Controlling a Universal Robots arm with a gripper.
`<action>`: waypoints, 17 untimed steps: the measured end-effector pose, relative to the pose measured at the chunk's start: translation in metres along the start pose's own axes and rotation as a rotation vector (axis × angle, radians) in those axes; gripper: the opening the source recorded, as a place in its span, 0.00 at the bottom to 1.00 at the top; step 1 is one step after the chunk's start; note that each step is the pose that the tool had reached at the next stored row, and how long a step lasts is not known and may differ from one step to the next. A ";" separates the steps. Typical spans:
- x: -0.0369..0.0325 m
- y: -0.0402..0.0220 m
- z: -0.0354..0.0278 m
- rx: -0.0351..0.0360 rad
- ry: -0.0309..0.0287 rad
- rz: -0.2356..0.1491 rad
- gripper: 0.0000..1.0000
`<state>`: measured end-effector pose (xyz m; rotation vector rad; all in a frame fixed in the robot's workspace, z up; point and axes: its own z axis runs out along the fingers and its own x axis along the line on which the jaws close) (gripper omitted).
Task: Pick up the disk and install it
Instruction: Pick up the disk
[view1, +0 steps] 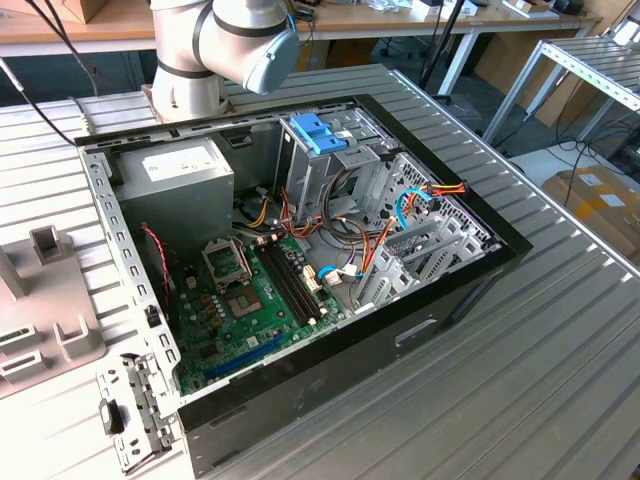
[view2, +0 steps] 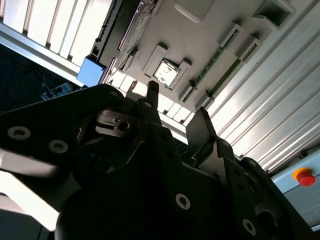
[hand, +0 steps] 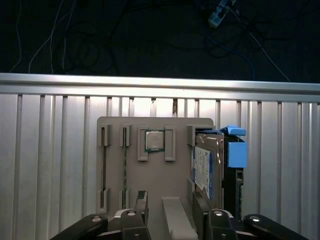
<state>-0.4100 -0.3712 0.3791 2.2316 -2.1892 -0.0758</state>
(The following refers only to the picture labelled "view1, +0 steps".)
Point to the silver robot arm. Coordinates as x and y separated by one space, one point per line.
180 40

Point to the metal disk bay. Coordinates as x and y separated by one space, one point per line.
387 287

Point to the white board connector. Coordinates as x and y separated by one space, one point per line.
310 280

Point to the black RAM slot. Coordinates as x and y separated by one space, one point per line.
301 280
295 280
281 280
288 280

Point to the grey metal drive cage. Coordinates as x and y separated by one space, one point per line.
305 175

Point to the socket locking lever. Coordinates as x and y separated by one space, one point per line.
244 260

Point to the green motherboard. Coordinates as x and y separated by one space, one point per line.
285 325

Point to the CPU socket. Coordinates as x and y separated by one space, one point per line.
242 301

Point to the blue plastic drive latch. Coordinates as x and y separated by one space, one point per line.
312 132

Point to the blue expansion slot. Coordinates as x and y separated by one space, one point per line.
245 357

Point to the black open PC case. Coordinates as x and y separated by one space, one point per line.
350 380

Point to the grey power supply box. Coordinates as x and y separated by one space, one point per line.
170 200

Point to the small black case clip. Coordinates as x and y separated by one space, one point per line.
151 316

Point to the long wooden desk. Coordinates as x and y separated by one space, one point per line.
350 22

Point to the black tripod stand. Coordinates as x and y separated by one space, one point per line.
446 35

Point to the white desk clutter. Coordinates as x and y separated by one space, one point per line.
392 5

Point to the brown cardboard sheet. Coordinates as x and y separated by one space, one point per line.
500 65

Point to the black plastic case latch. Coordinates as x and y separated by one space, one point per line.
112 417

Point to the brown cardboard floor boxes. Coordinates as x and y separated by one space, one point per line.
600 215

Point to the grey parts rack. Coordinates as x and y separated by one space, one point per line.
45 300

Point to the white tray with brown content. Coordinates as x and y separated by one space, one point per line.
530 7

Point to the brown cardboard box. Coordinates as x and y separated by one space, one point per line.
92 7

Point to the white metal shelf rack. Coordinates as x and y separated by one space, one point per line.
590 55

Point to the black desk device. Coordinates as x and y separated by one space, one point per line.
570 6

